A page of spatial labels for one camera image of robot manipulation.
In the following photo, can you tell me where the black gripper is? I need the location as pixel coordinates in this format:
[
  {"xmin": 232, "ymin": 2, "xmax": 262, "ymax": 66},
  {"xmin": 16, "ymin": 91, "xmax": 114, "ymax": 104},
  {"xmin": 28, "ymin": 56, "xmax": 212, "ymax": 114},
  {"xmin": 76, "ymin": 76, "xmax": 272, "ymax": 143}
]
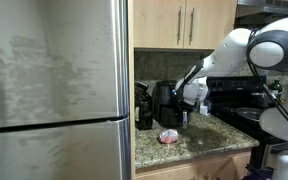
[{"xmin": 178, "ymin": 99, "xmax": 196, "ymax": 117}]

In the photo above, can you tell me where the black air fryer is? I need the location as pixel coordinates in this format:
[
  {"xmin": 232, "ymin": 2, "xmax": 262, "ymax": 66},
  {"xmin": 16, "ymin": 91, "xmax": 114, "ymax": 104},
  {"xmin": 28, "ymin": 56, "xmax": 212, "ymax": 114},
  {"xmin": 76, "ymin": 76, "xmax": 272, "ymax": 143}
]
[{"xmin": 151, "ymin": 80, "xmax": 191, "ymax": 130}]

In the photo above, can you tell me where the wooden cabinet door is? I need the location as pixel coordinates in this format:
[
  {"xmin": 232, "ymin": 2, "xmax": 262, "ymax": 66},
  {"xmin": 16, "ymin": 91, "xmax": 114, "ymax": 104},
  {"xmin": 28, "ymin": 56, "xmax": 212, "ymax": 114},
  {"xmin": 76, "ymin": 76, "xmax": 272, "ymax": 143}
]
[
  {"xmin": 183, "ymin": 0, "xmax": 238, "ymax": 51},
  {"xmin": 133, "ymin": 0, "xmax": 186, "ymax": 50}
]

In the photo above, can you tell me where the dark robot base platform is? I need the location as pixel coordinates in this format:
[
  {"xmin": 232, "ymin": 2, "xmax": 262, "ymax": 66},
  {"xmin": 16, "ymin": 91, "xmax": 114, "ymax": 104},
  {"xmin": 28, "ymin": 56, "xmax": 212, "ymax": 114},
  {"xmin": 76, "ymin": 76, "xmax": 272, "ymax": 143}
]
[{"xmin": 242, "ymin": 164, "xmax": 275, "ymax": 180}]

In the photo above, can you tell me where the white and blue carton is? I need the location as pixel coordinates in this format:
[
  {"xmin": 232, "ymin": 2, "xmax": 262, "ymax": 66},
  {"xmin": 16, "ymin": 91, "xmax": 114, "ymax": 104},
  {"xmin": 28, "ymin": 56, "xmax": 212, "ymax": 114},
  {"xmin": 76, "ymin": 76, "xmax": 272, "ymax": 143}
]
[{"xmin": 198, "ymin": 103, "xmax": 212, "ymax": 117}]

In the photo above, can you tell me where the black coffee maker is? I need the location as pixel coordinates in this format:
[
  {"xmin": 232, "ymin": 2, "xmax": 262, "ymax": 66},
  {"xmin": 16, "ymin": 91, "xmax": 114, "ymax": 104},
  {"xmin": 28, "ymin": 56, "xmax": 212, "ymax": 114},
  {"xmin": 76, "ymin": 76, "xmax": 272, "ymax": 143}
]
[{"xmin": 134, "ymin": 81, "xmax": 154, "ymax": 131}]

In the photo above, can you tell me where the black electric stove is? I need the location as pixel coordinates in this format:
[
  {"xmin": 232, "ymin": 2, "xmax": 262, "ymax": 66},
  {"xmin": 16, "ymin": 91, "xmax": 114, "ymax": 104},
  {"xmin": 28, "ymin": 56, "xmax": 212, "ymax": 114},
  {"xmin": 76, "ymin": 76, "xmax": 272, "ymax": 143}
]
[{"xmin": 202, "ymin": 75, "xmax": 285, "ymax": 169}]

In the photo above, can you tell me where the tall wooden side panel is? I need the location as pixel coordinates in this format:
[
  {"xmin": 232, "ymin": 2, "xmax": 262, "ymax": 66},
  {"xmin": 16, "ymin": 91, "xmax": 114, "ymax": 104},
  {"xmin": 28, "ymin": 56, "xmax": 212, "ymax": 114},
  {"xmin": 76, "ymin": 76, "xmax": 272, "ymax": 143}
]
[{"xmin": 127, "ymin": 0, "xmax": 137, "ymax": 180}]

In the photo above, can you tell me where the black frying pan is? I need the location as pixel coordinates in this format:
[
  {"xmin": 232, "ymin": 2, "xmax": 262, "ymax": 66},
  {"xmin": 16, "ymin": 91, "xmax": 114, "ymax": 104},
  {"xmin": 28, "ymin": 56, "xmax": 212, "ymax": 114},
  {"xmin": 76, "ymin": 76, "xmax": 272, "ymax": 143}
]
[{"xmin": 235, "ymin": 106, "xmax": 266, "ymax": 124}]

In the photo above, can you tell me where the wooden base cabinet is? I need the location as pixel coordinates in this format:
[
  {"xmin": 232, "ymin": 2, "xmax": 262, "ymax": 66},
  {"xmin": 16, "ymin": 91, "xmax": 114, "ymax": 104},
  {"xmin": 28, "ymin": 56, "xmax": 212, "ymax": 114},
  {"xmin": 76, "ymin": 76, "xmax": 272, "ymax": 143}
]
[{"xmin": 134, "ymin": 147, "xmax": 254, "ymax": 180}]

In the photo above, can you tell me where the stainless steel saucepan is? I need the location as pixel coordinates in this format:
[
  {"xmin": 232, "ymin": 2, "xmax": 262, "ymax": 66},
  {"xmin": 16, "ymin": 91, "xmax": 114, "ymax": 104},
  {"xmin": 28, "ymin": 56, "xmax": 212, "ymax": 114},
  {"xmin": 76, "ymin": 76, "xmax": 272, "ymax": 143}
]
[{"xmin": 249, "ymin": 91, "xmax": 278, "ymax": 108}]

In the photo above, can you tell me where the green glass bottle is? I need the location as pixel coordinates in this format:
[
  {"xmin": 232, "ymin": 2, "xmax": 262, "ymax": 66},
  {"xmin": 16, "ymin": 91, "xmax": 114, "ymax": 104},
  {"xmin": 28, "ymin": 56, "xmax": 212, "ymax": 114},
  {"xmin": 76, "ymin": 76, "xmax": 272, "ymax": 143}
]
[{"xmin": 268, "ymin": 79, "xmax": 284, "ymax": 95}]

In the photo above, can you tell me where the range hood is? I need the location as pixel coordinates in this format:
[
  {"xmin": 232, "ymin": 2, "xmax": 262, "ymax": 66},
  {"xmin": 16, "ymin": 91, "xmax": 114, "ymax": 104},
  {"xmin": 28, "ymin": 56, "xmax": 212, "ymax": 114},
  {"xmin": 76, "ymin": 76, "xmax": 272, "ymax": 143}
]
[{"xmin": 235, "ymin": 0, "xmax": 288, "ymax": 19}]

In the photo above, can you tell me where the stainless steel refrigerator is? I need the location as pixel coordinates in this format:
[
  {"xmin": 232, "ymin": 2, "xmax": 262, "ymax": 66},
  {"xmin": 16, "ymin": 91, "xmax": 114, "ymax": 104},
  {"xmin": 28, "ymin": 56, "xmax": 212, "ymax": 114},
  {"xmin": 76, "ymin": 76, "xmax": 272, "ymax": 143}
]
[{"xmin": 0, "ymin": 0, "xmax": 132, "ymax": 180}]

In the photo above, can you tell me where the metal cabinet door handle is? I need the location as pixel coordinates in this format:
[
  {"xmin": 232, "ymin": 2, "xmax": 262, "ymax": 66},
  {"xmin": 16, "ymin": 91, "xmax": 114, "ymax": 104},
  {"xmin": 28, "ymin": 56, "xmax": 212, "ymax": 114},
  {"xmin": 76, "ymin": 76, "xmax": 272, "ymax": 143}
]
[
  {"xmin": 189, "ymin": 7, "xmax": 196, "ymax": 47},
  {"xmin": 176, "ymin": 5, "xmax": 183, "ymax": 46}
]

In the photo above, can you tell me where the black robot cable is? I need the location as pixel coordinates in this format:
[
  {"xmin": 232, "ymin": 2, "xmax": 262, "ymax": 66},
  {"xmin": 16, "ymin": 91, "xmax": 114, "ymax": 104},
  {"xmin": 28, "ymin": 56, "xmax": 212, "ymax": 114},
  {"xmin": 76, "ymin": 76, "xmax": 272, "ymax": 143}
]
[{"xmin": 245, "ymin": 28, "xmax": 288, "ymax": 141}]

